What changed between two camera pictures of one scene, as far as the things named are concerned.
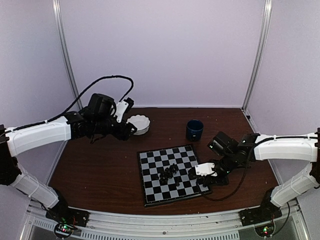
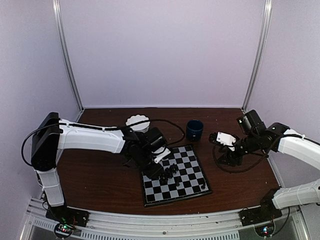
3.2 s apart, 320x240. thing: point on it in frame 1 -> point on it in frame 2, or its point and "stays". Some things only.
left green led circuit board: (63, 230) stays
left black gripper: (123, 133) -> (151, 173)
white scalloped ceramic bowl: (141, 123) stays
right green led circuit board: (265, 230) stays
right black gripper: (209, 180) -> (232, 160)
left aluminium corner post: (57, 13) stays
